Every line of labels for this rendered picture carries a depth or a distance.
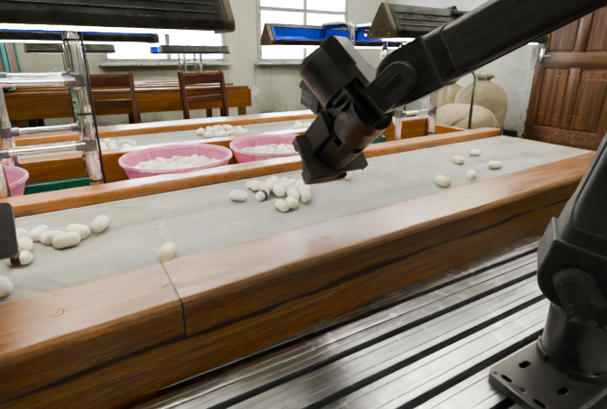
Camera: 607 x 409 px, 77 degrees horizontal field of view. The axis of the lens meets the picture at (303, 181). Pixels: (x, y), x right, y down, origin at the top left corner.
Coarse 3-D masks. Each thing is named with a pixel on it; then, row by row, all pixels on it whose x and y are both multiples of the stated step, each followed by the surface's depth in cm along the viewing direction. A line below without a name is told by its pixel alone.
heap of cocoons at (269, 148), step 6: (270, 144) 119; (282, 144) 120; (288, 144) 118; (246, 150) 113; (252, 150) 113; (258, 150) 114; (264, 150) 112; (270, 150) 112; (276, 150) 112; (282, 150) 112; (288, 150) 112
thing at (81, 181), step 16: (64, 48) 87; (0, 96) 83; (0, 112) 84; (0, 128) 85; (16, 128) 86; (32, 128) 88; (48, 128) 89; (64, 128) 91; (16, 160) 88; (80, 176) 97; (32, 192) 90
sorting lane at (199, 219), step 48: (480, 144) 121; (528, 144) 121; (192, 192) 78; (336, 192) 78; (384, 192) 78; (432, 192) 78; (96, 240) 57; (144, 240) 57; (192, 240) 57; (240, 240) 57; (48, 288) 45
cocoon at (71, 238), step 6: (60, 234) 55; (66, 234) 55; (72, 234) 55; (78, 234) 56; (54, 240) 54; (60, 240) 54; (66, 240) 54; (72, 240) 55; (78, 240) 55; (54, 246) 54; (60, 246) 54; (66, 246) 55
